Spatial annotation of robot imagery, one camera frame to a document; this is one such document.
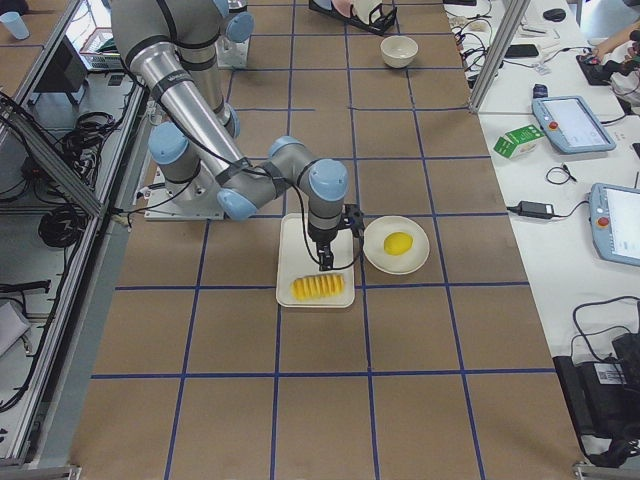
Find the cream plate with lemon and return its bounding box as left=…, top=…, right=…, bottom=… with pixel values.
left=364, top=216, right=430, bottom=275

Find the black smartphone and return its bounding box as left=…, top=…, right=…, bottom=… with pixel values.
left=505, top=44, right=539, bottom=59

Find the aluminium frame post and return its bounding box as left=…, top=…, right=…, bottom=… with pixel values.
left=468, top=0, right=530, bottom=114

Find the far teach pendant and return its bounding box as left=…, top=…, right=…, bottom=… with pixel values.
left=531, top=96, right=616, bottom=154

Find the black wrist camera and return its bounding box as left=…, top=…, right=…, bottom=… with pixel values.
left=343, top=204, right=365, bottom=238

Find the near teach pendant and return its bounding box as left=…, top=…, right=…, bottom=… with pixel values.
left=588, top=183, right=639, bottom=266

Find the pink plate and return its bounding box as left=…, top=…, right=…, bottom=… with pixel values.
left=331, top=0, right=355, bottom=18

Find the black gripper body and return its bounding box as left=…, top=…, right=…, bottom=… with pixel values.
left=315, top=242, right=334, bottom=270

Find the yellow sliced bread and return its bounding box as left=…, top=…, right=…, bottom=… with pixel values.
left=290, top=273, right=346, bottom=301

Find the cream rectangular tray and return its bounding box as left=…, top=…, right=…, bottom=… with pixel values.
left=276, top=213, right=355, bottom=308

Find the blue plate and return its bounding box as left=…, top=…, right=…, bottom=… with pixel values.
left=314, top=0, right=332, bottom=11

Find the yellow lemon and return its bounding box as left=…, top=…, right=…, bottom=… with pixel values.
left=383, top=231, right=413, bottom=256

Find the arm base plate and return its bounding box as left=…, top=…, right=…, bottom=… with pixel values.
left=216, top=36, right=250, bottom=70
left=144, top=166, right=224, bottom=221

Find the cream bowl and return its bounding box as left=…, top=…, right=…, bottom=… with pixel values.
left=380, top=35, right=419, bottom=69

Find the green white box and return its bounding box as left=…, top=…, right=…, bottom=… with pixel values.
left=493, top=124, right=544, bottom=159

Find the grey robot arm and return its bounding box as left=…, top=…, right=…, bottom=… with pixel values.
left=111, top=1, right=348, bottom=271
left=216, top=0, right=255, bottom=70

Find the black power adapter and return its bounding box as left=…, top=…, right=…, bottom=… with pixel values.
left=518, top=201, right=555, bottom=219

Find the blue plastic cup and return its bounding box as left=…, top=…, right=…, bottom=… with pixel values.
left=0, top=11, right=30, bottom=40

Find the black dish rack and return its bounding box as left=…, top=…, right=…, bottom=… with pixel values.
left=308, top=1, right=397, bottom=36

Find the cream plate in rack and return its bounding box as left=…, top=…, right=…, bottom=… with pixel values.
left=353, top=0, right=383, bottom=25

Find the teach pendant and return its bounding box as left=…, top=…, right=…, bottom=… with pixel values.
left=588, top=183, right=639, bottom=266
left=531, top=96, right=616, bottom=154

